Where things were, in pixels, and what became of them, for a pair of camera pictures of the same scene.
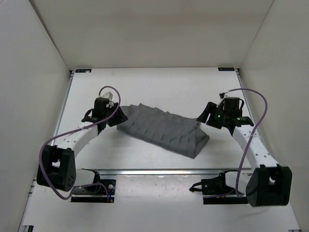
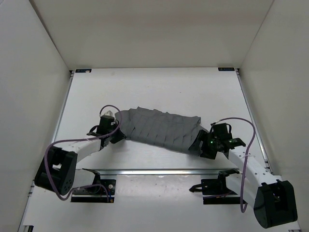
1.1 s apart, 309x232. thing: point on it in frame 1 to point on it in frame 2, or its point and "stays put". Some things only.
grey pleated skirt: (181, 135) stays put
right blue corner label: (226, 69) stays put
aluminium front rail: (163, 172) stays put
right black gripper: (210, 108) to (203, 136)
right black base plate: (215, 191) stays put
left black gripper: (120, 117) to (120, 136)
